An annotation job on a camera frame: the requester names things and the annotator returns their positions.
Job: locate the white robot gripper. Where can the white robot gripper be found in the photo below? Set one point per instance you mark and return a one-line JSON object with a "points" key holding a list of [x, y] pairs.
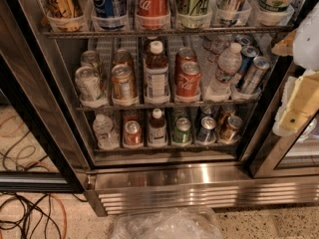
{"points": [[308, 40]]}

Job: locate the red bull can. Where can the red bull can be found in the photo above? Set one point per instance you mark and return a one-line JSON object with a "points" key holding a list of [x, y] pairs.
{"points": [[244, 40], [259, 67], [248, 53]]}

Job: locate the clear water bottle middle shelf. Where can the clear water bottle middle shelf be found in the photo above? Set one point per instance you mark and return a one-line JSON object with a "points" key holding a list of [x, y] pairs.
{"points": [[228, 64]]}

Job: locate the gold can bottom shelf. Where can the gold can bottom shelf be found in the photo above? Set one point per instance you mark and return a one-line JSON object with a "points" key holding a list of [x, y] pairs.
{"points": [[230, 129]]}

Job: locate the blue can bottom shelf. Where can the blue can bottom shelf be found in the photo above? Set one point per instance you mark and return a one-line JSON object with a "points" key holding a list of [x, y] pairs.
{"points": [[205, 131]]}

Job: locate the front coca-cola can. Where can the front coca-cola can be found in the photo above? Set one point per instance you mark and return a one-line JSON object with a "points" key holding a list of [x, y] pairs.
{"points": [[188, 78]]}

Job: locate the rear coca-cola can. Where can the rear coca-cola can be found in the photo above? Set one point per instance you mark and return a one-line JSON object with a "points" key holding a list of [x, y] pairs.
{"points": [[184, 54]]}

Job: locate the green can bottom shelf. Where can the green can bottom shelf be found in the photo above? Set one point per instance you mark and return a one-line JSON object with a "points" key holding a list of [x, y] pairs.
{"points": [[181, 131]]}

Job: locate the brown tea bottle middle shelf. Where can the brown tea bottle middle shelf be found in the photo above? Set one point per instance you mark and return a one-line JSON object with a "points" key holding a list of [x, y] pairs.
{"points": [[156, 66]]}

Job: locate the stainless steel fridge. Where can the stainless steel fridge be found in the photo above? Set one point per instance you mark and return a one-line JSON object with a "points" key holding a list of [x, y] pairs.
{"points": [[37, 77]]}

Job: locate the tea bottle bottom shelf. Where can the tea bottle bottom shelf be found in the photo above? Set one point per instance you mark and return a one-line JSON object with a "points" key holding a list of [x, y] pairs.
{"points": [[157, 128]]}

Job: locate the coca-cola can top shelf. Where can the coca-cola can top shelf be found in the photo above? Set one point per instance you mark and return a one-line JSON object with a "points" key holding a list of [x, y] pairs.
{"points": [[152, 12]]}

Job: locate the front gold can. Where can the front gold can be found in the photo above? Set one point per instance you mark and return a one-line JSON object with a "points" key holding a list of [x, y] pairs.
{"points": [[123, 82]]}

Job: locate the red can bottom shelf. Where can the red can bottom shelf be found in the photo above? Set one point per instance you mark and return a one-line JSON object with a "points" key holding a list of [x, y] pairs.
{"points": [[132, 133]]}

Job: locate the rear gold can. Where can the rear gold can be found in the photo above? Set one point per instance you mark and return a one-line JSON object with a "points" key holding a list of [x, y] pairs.
{"points": [[122, 56]]}

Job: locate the small water bottle bottom shelf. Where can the small water bottle bottom shelf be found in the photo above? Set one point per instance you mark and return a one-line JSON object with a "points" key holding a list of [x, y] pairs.
{"points": [[105, 132]]}

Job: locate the pepsi can top shelf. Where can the pepsi can top shelf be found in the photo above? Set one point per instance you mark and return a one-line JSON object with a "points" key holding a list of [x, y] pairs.
{"points": [[109, 0]]}

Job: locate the front white green can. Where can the front white green can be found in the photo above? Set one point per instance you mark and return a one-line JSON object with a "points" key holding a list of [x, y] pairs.
{"points": [[88, 83]]}

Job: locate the rear white green can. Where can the rear white green can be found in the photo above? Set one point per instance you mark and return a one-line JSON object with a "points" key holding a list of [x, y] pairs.
{"points": [[91, 58]]}

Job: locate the yellow can top shelf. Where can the yellow can top shelf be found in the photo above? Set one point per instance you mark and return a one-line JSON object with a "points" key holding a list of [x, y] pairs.
{"points": [[65, 9]]}

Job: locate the left glass fridge door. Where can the left glass fridge door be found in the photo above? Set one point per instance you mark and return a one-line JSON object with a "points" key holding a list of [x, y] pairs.
{"points": [[31, 159]]}

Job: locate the clear plastic bag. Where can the clear plastic bag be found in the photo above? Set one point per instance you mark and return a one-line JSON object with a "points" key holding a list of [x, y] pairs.
{"points": [[172, 223]]}

